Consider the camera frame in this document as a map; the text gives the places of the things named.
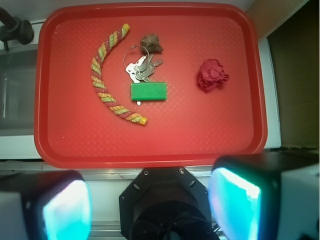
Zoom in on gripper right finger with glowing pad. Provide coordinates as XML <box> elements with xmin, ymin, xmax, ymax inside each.
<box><xmin>208</xmin><ymin>151</ymin><xmax>320</xmax><ymax>240</ymax></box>

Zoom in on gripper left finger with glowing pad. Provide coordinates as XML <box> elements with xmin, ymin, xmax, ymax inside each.
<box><xmin>0</xmin><ymin>170</ymin><xmax>93</xmax><ymax>240</ymax></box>

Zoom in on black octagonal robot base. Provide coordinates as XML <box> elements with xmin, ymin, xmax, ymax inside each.
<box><xmin>119</xmin><ymin>167</ymin><xmax>219</xmax><ymax>240</ymax></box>

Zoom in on crumpled red paper ball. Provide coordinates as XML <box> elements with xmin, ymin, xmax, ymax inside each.
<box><xmin>197</xmin><ymin>58</ymin><xmax>230</xmax><ymax>92</ymax></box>

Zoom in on red plastic tray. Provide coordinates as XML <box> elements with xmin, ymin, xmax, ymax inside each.
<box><xmin>34</xmin><ymin>2</ymin><xmax>267</xmax><ymax>169</ymax></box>

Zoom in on grey sink basin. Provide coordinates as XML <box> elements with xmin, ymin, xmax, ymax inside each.
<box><xmin>0</xmin><ymin>46</ymin><xmax>38</xmax><ymax>137</ymax></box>

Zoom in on green rectangular block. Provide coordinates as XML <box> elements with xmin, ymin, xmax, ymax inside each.
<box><xmin>130</xmin><ymin>82</ymin><xmax>168</xmax><ymax>101</ymax></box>

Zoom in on grey faucet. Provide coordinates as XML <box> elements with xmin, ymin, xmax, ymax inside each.
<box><xmin>0</xmin><ymin>7</ymin><xmax>34</xmax><ymax>52</ymax></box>

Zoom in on brown rock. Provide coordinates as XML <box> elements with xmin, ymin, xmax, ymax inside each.
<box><xmin>140</xmin><ymin>33</ymin><xmax>164</xmax><ymax>54</ymax></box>

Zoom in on silver keys on ring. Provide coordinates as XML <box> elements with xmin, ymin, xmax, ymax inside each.
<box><xmin>123</xmin><ymin>45</ymin><xmax>164</xmax><ymax>84</ymax></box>

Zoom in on multicolour twisted rope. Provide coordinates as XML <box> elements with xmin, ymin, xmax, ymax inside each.
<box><xmin>90</xmin><ymin>23</ymin><xmax>149</xmax><ymax>126</ymax></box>

